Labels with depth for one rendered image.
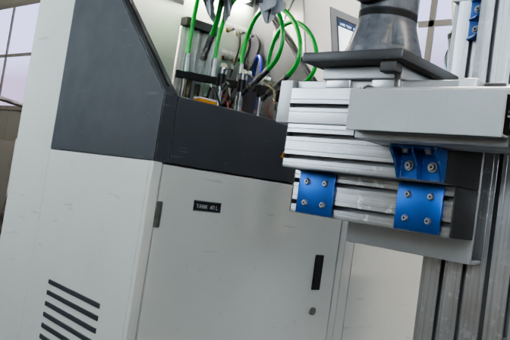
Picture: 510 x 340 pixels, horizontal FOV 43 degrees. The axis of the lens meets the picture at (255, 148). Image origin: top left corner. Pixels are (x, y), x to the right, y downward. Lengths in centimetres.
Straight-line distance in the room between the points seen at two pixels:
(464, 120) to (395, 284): 125
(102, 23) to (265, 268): 80
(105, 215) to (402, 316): 107
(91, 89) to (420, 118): 105
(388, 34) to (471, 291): 51
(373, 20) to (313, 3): 105
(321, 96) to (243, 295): 64
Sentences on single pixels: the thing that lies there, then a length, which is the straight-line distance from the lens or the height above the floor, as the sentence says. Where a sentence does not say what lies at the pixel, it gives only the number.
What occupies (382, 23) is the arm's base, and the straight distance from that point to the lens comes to 126.
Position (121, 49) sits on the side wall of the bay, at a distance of 172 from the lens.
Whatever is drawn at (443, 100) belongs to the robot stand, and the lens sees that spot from 101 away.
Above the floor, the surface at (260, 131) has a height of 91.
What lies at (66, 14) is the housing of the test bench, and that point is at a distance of 209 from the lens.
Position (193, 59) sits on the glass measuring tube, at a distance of 217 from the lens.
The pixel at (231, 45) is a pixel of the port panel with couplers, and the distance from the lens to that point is 231.
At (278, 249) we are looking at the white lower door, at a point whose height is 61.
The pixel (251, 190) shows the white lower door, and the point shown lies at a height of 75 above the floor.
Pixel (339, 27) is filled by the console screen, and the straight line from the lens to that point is 237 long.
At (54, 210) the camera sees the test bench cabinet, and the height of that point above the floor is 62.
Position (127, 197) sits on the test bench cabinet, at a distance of 156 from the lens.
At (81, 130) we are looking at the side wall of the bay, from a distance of 183.
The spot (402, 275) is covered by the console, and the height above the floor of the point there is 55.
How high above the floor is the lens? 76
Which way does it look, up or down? 4 degrees up
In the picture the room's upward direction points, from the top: 8 degrees clockwise
